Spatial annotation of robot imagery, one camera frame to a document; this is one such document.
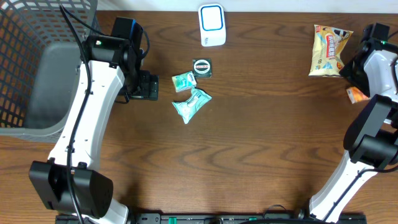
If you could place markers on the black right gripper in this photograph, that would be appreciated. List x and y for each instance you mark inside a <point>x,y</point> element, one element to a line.
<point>350,67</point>

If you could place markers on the orange snack packet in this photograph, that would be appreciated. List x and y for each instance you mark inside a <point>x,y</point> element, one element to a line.
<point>355,95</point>

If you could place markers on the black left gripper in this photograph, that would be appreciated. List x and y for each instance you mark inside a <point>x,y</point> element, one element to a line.
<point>149,86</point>

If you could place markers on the teal white tissue packet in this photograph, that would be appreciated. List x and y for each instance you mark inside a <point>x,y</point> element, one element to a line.
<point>188,108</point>

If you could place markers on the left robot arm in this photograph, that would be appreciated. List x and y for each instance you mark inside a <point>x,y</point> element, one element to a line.
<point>69,181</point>

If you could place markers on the white barcode scanner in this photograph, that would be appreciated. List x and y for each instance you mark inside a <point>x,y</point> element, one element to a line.
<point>212,25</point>

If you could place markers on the cream snack bag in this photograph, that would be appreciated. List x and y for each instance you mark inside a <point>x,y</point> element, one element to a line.
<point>328,45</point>

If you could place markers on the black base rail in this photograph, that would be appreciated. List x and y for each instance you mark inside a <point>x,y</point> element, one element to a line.
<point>156,218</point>

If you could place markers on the grey plastic mesh basket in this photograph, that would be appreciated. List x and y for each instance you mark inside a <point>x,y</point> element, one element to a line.
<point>40,63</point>

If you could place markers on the green Zam-Buk ointment box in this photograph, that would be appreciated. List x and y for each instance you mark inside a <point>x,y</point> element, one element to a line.
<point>202,68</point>

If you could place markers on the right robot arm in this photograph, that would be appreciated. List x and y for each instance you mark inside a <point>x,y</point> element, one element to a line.
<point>369,149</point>

